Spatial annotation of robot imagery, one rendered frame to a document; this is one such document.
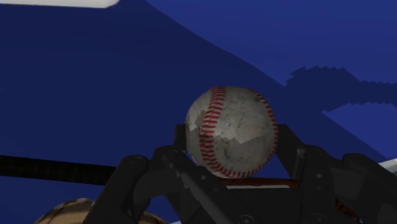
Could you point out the blue bed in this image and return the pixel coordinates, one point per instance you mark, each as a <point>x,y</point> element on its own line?
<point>93,86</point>

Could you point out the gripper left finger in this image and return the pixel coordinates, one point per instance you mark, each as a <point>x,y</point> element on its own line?
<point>173,186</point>

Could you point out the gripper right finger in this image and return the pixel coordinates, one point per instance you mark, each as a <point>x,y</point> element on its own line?
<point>328,186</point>

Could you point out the white baseball with red stitching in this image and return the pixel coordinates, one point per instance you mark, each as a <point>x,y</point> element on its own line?
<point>235,130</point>

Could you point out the tan patterned round object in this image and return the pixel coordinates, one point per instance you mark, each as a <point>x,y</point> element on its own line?
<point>71,212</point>

